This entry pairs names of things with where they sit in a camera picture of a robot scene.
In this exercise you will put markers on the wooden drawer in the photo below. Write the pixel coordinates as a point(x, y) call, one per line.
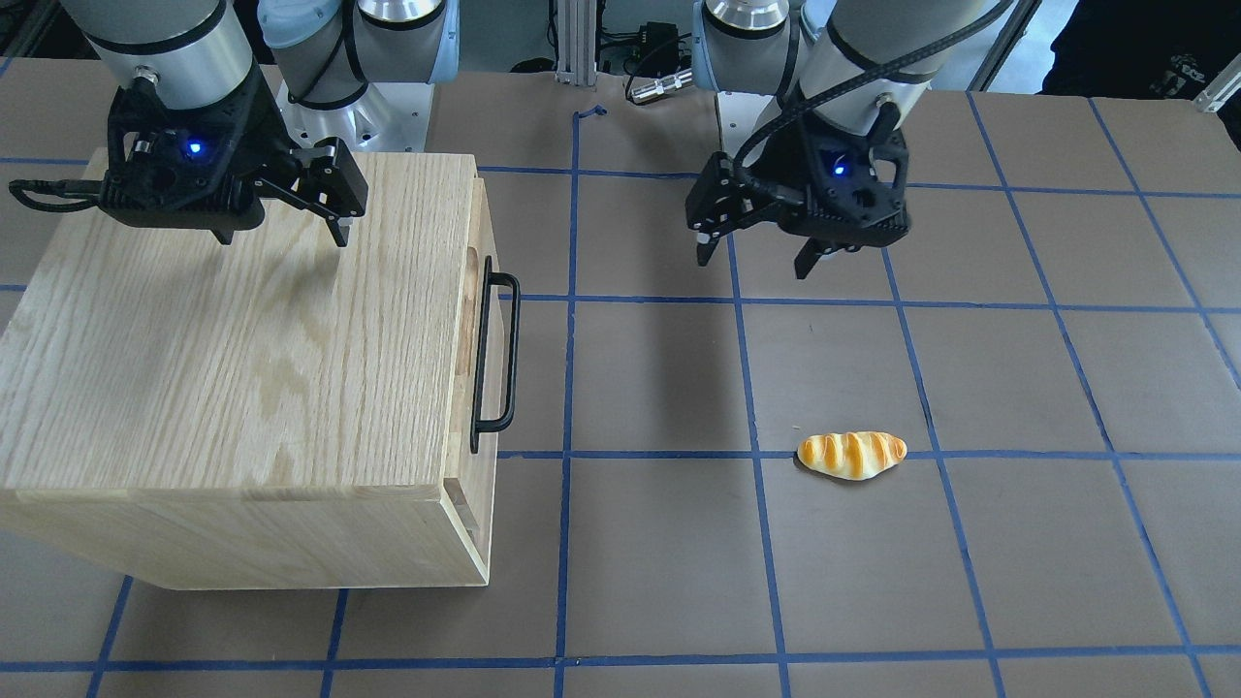
point(480, 375)

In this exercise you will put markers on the wooden drawer cabinet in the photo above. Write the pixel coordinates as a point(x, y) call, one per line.
point(267, 415)

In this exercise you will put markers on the toy bread roll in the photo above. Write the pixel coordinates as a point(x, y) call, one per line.
point(852, 456)

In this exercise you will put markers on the aluminium frame post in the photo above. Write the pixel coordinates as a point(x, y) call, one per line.
point(576, 26)

